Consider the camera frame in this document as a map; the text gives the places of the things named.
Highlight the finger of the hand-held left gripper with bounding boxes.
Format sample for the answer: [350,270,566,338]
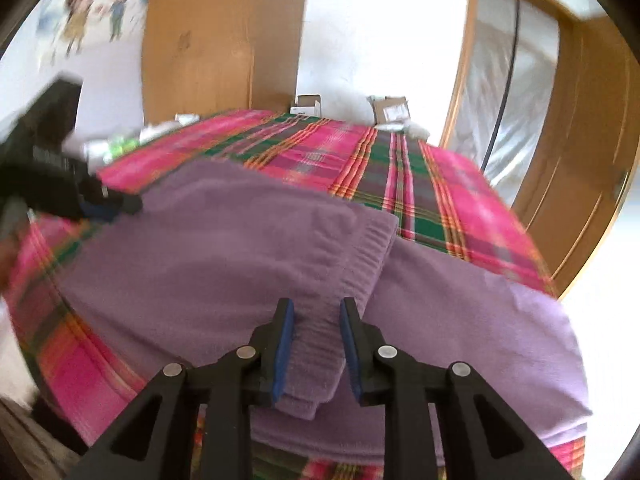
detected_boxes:
[102,191,143,213]
[82,199,123,222]

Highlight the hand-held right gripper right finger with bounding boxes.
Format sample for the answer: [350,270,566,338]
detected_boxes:
[340,296,573,480]

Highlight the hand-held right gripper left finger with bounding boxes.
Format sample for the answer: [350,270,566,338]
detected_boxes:
[65,297,296,480]

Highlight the purple fleece pants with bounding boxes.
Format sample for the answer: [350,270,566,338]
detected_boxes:
[55,157,593,468]

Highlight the plaid blanket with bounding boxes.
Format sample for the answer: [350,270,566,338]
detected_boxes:
[7,107,586,480]

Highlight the wooden wardrobe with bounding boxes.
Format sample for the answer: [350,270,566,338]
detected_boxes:
[141,0,311,126]

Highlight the small open cardboard box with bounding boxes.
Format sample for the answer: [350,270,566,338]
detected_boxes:
[290,94,323,117]

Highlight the brown cardboard box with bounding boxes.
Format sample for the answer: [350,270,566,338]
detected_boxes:
[366,94,411,126]

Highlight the wooden door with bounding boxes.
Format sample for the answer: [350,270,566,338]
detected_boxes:
[510,15,636,297]

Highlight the black curtain pole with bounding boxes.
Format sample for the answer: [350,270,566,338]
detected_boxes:
[480,0,522,169]

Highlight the cartoon wall poster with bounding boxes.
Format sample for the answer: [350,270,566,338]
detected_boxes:
[35,0,153,69]

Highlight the wooden door frame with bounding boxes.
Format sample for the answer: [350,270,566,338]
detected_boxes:
[440,0,583,201]

